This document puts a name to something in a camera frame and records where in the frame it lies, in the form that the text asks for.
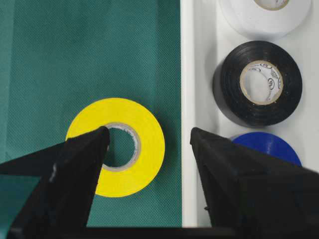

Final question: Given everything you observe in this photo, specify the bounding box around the green table cloth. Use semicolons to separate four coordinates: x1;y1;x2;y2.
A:
0;0;182;227

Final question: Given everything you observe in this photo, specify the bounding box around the blue tape roll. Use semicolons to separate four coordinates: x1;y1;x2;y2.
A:
231;131;302;166

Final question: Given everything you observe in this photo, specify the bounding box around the black tape roll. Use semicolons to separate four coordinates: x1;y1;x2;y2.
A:
212;40;303;127

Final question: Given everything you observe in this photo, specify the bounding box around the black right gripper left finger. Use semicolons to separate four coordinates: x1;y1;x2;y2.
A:
0;126;110;239

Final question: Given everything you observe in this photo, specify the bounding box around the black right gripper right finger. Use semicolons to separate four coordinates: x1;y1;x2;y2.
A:
190;127;319;239

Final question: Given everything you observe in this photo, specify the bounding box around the white tape roll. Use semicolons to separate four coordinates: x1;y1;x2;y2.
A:
219;0;312;40

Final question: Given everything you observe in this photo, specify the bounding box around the white plastic case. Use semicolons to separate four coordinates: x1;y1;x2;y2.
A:
180;0;319;227

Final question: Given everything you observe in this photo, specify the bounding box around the yellow tape roll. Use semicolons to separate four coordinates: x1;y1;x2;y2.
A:
66;98;165;198

